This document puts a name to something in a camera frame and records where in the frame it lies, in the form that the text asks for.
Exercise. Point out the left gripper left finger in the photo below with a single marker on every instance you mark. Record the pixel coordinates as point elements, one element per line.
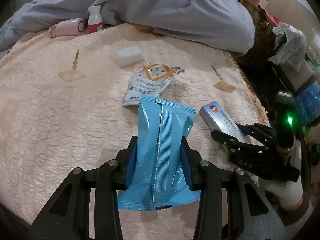
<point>66,214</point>

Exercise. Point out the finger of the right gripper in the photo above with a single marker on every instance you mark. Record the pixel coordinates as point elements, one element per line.
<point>262,133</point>
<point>231,143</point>

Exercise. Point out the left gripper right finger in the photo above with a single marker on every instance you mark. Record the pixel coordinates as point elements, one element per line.
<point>231,205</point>

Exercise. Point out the silver medicine box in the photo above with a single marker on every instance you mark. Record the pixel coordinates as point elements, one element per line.
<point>216,118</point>

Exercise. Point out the blue plastic wrapper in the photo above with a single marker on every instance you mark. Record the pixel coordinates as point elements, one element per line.
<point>158,179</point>

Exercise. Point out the silver orange snack packet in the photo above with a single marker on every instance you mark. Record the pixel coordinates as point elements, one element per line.
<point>152,80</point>

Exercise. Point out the white foam block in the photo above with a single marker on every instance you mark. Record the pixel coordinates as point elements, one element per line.
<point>129,55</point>

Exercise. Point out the right hand white glove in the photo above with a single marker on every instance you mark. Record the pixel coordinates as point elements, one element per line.
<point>289,193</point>

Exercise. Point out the blue packaged tissue pack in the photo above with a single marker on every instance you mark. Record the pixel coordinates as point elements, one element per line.
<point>307,104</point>

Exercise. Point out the white plastic bag pile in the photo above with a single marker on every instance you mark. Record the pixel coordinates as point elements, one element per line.
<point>294,48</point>

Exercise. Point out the wooden baby crib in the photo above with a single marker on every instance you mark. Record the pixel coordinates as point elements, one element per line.
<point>258,14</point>

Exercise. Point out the pink quilted bedspread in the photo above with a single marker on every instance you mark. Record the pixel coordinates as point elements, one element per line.
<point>62,108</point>

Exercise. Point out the grey-blue duvet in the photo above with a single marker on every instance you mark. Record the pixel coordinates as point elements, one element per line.
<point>221,24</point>

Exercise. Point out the small white pink bottle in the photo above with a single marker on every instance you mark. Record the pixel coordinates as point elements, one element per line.
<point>95,21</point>

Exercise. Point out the pink rolled case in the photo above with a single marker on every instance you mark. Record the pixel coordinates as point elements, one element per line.
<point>73,27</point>

